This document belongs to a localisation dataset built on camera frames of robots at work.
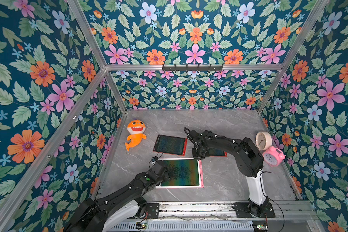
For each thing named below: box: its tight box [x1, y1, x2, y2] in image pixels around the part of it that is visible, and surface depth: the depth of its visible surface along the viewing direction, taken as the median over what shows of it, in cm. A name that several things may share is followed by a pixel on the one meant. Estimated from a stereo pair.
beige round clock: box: [255, 131, 273, 151], surface depth 92 cm
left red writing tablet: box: [152, 134, 188, 157], surface depth 100 cm
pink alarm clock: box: [261, 145, 286, 168], surface depth 86 cm
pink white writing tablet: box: [155, 157, 204, 189], surface depth 88 cm
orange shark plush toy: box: [124, 119, 147, 152], surface depth 100 cm
